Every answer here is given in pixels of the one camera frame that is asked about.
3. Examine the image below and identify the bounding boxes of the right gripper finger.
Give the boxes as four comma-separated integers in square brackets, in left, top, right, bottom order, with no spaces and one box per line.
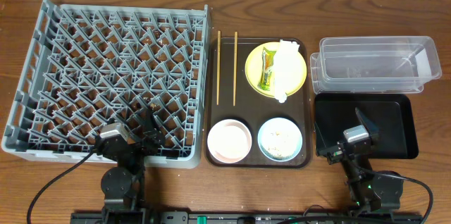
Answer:
[355,108,379,136]
[314,122,326,150]

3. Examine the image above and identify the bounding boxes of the light blue bowl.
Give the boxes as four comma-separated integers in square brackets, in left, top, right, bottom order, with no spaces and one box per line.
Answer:
[257,118,303,162]

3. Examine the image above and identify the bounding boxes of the rice food scraps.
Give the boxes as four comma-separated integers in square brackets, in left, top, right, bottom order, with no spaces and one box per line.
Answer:
[265,132,292,156]

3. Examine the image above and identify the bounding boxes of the pink bowl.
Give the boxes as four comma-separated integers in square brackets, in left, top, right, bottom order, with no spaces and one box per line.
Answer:
[206,119,252,164]

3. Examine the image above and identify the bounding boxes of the white paper napkin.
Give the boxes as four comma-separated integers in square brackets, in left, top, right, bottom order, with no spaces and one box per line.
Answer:
[274,39,299,103]

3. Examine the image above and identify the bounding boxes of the green snack wrapper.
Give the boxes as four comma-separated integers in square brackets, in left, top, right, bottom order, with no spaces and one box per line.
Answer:
[258,47,276,91]

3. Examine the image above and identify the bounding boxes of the wooden chopstick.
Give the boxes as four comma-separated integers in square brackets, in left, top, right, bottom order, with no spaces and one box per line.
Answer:
[216,30,221,106]
[233,31,238,106]

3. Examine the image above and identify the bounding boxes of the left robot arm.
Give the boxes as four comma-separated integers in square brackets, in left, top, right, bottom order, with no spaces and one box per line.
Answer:
[93,104,165,223]

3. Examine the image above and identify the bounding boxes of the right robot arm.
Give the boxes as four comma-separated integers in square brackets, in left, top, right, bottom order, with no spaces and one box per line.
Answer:
[316,108,403,216]

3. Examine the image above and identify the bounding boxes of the black waste tray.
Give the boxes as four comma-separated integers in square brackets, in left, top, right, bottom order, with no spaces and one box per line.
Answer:
[314,93,419,159]

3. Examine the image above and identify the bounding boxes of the clear plastic bin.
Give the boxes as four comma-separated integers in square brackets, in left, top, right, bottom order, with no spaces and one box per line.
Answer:
[310,36,442,94]

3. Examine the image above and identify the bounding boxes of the dark brown serving tray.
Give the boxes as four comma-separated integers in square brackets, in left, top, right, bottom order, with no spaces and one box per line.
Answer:
[205,37,313,168]

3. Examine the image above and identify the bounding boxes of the grey dish rack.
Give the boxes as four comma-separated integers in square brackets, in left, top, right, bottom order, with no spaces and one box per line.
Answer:
[1,0,211,168]

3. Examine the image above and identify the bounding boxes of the yellow plate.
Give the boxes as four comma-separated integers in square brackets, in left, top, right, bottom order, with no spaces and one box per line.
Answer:
[245,41,307,99]

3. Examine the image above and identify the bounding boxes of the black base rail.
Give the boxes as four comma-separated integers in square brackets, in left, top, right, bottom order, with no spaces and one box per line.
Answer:
[70,211,422,224]

